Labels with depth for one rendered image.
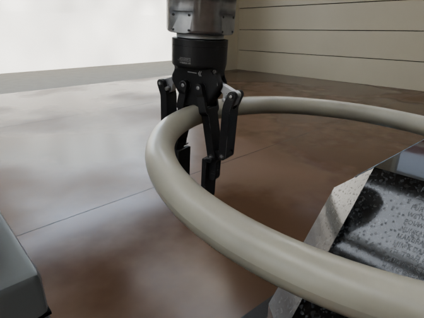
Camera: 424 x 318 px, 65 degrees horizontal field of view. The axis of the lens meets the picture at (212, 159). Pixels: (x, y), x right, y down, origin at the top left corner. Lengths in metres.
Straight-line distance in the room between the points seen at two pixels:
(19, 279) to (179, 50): 0.33
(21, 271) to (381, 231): 0.52
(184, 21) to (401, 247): 0.46
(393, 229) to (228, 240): 0.44
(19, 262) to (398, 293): 0.40
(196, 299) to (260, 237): 1.32
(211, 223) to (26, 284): 0.27
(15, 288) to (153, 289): 1.17
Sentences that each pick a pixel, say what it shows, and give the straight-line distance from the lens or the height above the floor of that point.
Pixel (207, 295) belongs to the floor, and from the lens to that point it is 1.53.
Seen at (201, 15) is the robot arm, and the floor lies 1.07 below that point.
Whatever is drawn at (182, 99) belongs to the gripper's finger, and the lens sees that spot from 0.48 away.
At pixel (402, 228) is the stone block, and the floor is 0.76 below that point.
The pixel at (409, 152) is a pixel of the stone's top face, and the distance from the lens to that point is 0.78.
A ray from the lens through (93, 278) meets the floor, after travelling 1.69.
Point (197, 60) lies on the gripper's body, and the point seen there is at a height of 1.02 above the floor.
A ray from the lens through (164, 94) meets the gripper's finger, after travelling 0.51.
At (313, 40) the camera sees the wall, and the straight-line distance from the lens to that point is 7.95.
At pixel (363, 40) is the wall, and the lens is 7.44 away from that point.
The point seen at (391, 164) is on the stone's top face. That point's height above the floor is 0.82.
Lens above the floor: 1.06
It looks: 21 degrees down
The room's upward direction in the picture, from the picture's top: straight up
